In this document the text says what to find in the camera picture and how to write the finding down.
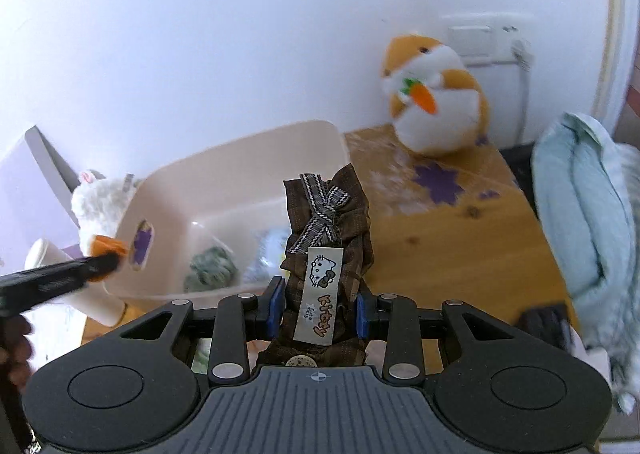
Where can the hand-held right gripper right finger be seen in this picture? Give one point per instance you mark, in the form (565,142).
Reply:
(362,314)

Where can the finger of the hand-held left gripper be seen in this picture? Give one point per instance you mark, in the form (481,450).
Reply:
(55,281)

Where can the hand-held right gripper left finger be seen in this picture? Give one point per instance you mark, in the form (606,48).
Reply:
(274,306)

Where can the white fluffy rabbit plush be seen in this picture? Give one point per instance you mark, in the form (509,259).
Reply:
(102,206)

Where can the brown plaid pouch with bow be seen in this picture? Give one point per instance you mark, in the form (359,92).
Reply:
(327,214)

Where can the beige plastic storage bin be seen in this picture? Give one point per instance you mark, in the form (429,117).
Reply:
(240,169)

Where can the wooden desktop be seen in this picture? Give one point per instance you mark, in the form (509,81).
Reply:
(450,244)

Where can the person's left hand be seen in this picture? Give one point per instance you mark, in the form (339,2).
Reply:
(14,349)

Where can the white cylindrical cup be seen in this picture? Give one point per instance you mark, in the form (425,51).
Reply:
(97,304)

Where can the green knitted item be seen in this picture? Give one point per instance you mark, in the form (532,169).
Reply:
(210,269)

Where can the white cardboard box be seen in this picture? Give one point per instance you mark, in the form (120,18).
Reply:
(30,184)

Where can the dark object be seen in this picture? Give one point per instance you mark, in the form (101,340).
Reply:
(545,326)

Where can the orange and white hamster plush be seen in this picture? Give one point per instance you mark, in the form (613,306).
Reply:
(435,119)

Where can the light blue cloth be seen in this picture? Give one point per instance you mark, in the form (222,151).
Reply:
(585,214)

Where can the white wall outlet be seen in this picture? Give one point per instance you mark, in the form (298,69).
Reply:
(480,37)

